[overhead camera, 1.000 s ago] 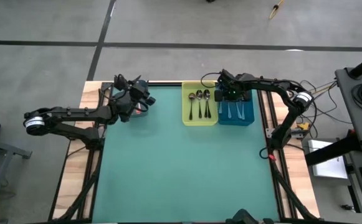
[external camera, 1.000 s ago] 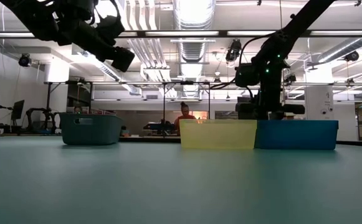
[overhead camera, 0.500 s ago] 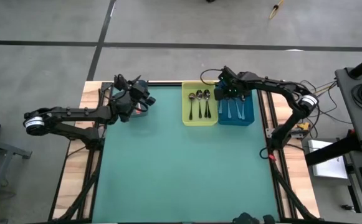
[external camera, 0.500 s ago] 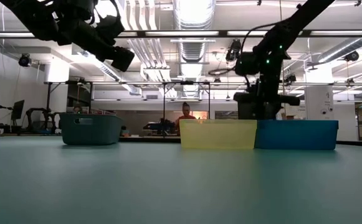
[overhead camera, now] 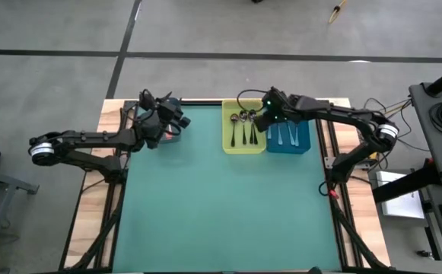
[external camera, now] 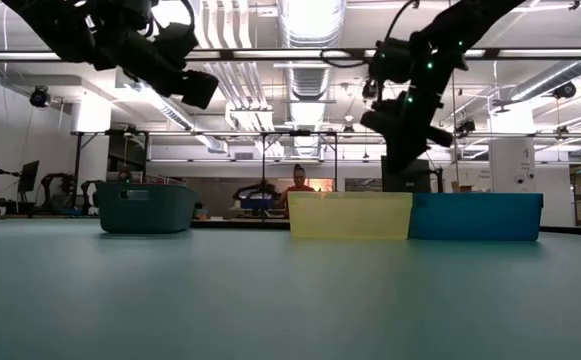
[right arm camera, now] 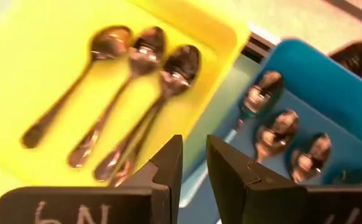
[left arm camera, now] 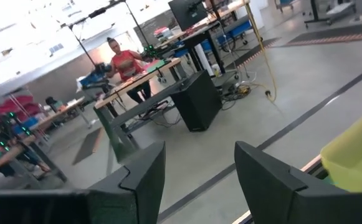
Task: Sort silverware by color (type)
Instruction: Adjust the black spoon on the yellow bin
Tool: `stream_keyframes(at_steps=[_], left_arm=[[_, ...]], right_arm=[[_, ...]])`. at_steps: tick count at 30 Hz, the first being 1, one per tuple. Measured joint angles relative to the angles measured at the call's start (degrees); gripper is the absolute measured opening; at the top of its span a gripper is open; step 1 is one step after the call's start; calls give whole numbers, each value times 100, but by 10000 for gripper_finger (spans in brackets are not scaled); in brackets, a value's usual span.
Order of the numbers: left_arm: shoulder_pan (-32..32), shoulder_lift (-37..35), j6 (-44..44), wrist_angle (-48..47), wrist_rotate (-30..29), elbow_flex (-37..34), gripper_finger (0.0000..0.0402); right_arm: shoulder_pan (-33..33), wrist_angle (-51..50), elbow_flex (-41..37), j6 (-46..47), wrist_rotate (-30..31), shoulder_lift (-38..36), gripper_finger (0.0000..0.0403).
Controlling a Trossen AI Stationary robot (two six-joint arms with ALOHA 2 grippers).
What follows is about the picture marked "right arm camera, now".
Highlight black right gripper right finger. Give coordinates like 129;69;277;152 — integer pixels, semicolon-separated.
206;134;362;224

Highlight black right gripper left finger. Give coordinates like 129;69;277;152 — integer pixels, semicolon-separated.
0;134;184;224

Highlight black metal spoon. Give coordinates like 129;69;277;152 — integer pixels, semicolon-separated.
67;26;168;169
92;44;202;188
21;24;134;149

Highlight blue plastic bin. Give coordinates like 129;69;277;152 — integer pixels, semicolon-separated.
179;39;362;224

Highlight yellow-green plastic bin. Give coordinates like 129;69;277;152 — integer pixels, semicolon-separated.
0;0;252;224

